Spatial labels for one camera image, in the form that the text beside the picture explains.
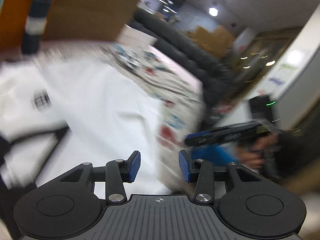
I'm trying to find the white t-shirt black trim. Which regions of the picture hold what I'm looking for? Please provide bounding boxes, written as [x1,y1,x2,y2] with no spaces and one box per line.
[1,59,169,195]

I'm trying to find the person right hand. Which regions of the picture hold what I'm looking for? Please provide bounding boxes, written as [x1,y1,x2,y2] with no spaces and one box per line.
[235,134,278,170]

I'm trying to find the black leather sofa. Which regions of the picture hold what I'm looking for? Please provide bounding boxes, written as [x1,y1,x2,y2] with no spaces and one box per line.
[128,8,235,130]

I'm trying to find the printed cartoon bed sheet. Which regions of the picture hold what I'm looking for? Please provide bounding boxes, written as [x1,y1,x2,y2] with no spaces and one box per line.
[38,43,204,192]

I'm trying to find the white flat boxes stack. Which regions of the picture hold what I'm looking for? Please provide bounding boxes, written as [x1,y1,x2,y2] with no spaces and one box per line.
[116,25,157,48]

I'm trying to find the large brown cardboard box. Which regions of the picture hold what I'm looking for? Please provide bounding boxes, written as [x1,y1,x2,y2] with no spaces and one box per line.
[43,0,140,41]

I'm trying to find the dark blue thermos bottle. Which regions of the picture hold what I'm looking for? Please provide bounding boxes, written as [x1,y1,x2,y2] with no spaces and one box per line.
[21,0,53,55]

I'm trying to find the orange cardboard box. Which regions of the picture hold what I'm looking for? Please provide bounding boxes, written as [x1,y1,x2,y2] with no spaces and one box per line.
[0,0,65,53]

